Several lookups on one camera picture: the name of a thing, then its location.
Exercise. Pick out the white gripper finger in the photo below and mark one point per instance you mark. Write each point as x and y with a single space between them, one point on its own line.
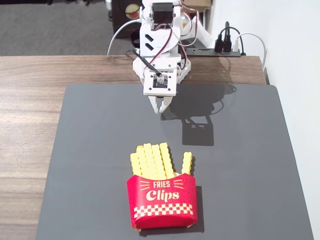
185 68
154 105

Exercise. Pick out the yellow crinkle fry alone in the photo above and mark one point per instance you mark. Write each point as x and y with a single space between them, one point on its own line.
187 162

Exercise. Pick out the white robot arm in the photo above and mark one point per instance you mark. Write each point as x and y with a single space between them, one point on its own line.
160 45

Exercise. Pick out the short yellow crinkle fry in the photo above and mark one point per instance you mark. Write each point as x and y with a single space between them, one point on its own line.
134 163

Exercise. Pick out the dark grey power strip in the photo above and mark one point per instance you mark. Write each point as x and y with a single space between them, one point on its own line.
202 52

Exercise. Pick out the black speaker box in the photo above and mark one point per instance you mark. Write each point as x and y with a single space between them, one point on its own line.
120 22

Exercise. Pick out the grey rectangular mat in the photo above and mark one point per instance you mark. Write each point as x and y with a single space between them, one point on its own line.
100 150

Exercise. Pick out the red fries clips box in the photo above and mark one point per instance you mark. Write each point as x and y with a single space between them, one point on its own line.
162 195

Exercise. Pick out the white gripper camera mount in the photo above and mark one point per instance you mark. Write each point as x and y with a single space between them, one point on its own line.
150 87

